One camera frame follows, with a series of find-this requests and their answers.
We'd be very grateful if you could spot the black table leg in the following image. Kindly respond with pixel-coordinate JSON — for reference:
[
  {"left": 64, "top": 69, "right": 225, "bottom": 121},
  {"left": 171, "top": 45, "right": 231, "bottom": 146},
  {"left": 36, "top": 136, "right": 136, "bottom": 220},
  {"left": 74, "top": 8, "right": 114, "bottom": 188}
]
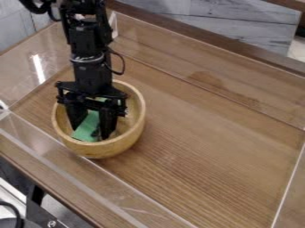
[{"left": 27, "top": 184, "right": 47, "bottom": 206}]

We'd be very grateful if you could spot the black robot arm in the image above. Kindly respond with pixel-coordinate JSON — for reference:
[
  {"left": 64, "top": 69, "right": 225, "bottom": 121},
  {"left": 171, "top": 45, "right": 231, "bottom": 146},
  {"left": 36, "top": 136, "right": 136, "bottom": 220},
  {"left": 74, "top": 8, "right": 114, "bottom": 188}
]
[{"left": 19, "top": 0, "right": 127, "bottom": 140}]

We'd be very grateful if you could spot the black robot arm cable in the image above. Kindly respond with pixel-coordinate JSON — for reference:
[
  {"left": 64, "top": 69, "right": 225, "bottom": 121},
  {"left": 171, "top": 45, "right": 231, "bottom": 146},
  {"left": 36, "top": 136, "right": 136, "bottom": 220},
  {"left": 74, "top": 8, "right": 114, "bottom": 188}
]
[{"left": 106, "top": 48, "right": 126, "bottom": 76}]

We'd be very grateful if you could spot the brown wooden bowl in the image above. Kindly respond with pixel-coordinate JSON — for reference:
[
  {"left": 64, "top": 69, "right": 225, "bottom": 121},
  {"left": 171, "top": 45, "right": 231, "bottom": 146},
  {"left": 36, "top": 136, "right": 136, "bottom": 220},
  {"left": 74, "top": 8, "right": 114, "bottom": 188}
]
[{"left": 51, "top": 79, "right": 147, "bottom": 159}]

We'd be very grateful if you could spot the black cable under table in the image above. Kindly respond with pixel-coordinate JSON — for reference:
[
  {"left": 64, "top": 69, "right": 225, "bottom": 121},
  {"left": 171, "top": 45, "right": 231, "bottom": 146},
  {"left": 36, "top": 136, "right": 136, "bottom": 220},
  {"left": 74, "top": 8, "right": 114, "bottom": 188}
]
[{"left": 0, "top": 199, "right": 23, "bottom": 228}]

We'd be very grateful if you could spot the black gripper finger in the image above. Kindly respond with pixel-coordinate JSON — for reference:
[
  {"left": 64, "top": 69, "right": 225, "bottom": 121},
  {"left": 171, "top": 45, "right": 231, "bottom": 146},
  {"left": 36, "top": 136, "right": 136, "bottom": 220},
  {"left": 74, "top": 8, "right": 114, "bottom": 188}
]
[
  {"left": 99, "top": 108, "right": 116, "bottom": 140},
  {"left": 65, "top": 102, "right": 88, "bottom": 129}
]

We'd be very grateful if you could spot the clear acrylic corner bracket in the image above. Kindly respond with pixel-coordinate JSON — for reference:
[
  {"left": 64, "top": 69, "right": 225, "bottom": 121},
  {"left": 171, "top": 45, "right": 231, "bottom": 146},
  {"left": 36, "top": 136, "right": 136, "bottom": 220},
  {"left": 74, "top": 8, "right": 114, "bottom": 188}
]
[{"left": 108, "top": 12, "right": 118, "bottom": 39}]

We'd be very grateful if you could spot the green rectangular block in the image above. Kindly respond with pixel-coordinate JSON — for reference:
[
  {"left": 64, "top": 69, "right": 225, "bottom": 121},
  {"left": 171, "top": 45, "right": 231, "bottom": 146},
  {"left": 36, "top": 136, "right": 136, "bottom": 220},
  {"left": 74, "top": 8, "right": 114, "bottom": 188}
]
[{"left": 71, "top": 97, "right": 111, "bottom": 143}]

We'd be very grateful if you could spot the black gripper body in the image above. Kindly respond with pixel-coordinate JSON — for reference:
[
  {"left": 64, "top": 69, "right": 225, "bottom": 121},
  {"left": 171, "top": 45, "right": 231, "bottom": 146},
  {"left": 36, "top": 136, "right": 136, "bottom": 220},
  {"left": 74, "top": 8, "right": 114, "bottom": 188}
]
[{"left": 53, "top": 56, "right": 128, "bottom": 117}]

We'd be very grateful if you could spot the clear acrylic tray wall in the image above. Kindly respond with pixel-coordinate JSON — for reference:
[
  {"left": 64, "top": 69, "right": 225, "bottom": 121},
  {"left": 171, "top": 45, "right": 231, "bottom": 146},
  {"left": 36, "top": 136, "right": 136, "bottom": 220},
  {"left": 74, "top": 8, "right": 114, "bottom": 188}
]
[{"left": 0, "top": 110, "right": 197, "bottom": 228}]

